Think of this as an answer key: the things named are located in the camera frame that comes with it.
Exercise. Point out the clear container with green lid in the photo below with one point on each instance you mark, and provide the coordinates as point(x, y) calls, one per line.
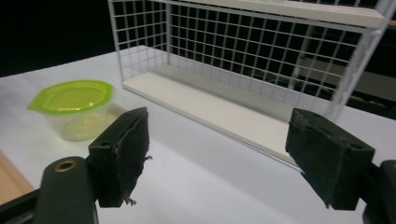
point(74, 109)

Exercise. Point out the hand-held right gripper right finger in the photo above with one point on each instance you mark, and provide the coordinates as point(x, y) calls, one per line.
point(327, 155)

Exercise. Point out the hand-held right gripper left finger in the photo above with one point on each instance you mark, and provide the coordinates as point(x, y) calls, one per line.
point(121, 155)

